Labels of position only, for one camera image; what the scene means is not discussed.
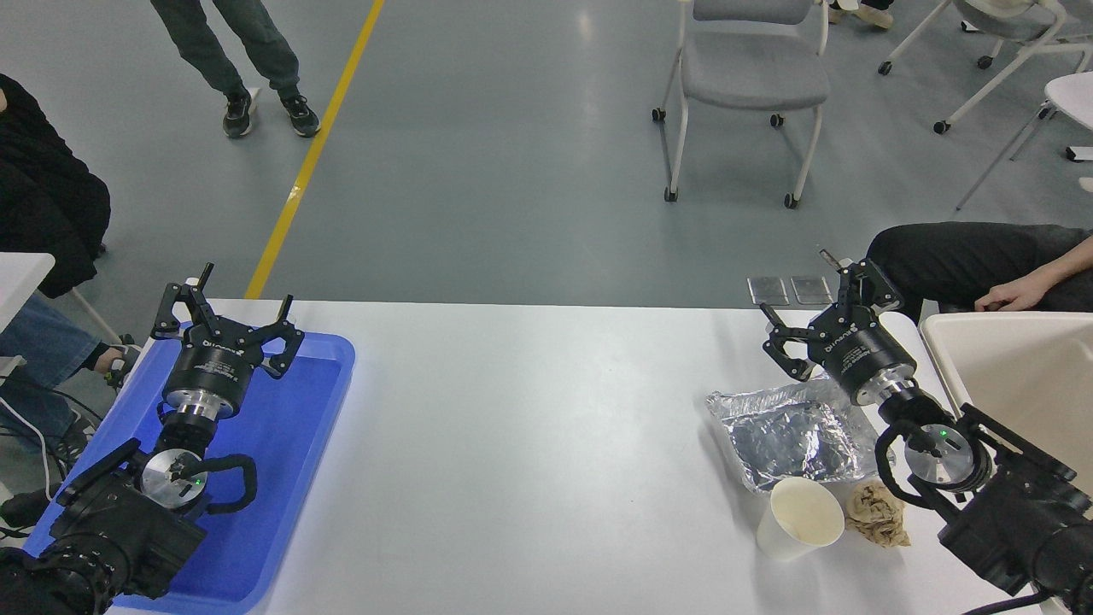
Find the person's hand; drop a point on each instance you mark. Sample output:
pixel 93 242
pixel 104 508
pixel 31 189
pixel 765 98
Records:
pixel 1016 295

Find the crinkled foil tray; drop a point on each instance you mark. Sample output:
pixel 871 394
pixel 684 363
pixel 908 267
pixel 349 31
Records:
pixel 786 440

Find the blue plastic tray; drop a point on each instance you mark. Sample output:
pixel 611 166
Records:
pixel 282 444

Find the seated person beside bin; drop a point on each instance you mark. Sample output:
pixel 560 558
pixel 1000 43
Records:
pixel 956 256

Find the standing person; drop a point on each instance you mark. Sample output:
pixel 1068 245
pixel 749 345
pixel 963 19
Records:
pixel 256 51

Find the grey wheeled chair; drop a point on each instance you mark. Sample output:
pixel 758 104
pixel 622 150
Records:
pixel 751 73

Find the white-framed wheeled chair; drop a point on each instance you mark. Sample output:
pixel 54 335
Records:
pixel 1016 21

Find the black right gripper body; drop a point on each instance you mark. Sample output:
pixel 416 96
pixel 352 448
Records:
pixel 858 350

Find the seated person with jeans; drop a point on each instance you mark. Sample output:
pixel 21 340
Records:
pixel 43 205

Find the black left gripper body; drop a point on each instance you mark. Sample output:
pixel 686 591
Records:
pixel 209 367

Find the large pale bin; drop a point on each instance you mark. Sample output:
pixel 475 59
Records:
pixel 1016 367

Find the crumpled tan paper ball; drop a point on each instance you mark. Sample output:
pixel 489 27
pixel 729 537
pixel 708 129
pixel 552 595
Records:
pixel 878 517

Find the metal floor plate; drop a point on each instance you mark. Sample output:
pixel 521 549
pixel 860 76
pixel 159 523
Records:
pixel 811 289
pixel 767 290

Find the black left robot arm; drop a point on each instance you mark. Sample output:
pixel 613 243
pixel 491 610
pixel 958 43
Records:
pixel 119 521

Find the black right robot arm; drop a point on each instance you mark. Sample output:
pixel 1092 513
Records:
pixel 1016 512

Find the walking person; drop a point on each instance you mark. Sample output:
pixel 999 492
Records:
pixel 867 13

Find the white paper cup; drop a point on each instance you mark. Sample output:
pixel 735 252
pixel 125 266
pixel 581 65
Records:
pixel 803 517

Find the small white round table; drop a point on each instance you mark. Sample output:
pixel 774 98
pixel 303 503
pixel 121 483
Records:
pixel 1076 96

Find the white side table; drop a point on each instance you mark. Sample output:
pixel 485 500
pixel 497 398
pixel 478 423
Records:
pixel 21 278

